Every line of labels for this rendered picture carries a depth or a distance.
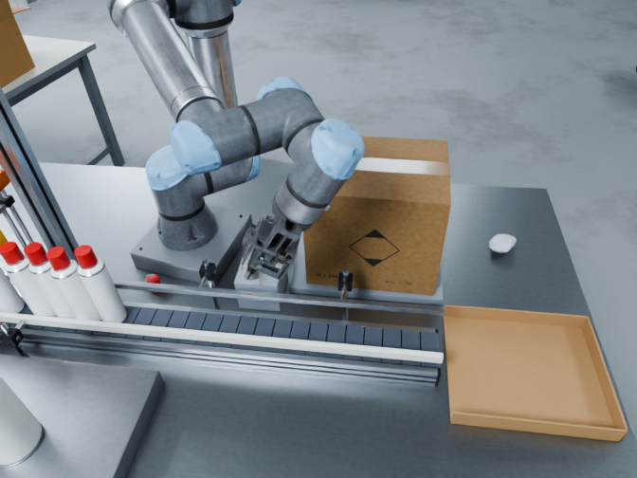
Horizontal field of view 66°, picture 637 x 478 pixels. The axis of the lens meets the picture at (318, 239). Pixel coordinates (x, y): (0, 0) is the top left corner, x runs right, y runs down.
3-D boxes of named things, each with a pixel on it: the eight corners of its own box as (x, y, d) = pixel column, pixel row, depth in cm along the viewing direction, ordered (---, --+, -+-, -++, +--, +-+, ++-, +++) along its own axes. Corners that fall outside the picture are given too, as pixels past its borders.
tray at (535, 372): (450, 424, 92) (453, 413, 89) (443, 316, 111) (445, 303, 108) (620, 442, 88) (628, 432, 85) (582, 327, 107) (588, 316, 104)
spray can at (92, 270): (98, 323, 106) (62, 256, 92) (113, 306, 109) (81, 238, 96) (118, 330, 104) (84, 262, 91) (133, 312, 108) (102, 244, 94)
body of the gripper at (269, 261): (238, 266, 79) (267, 218, 72) (250, 230, 86) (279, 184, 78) (280, 284, 81) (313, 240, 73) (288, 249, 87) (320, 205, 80)
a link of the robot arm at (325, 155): (348, 113, 71) (379, 155, 67) (314, 166, 78) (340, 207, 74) (307, 110, 66) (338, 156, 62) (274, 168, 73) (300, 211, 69)
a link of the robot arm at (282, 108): (232, 84, 70) (266, 137, 66) (300, 65, 74) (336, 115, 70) (233, 123, 77) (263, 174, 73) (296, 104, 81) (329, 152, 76)
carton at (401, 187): (305, 284, 117) (300, 193, 99) (321, 220, 134) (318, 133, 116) (434, 296, 112) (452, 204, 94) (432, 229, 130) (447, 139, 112)
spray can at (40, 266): (55, 315, 108) (13, 248, 94) (77, 302, 111) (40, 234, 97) (65, 328, 105) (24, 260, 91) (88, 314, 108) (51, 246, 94)
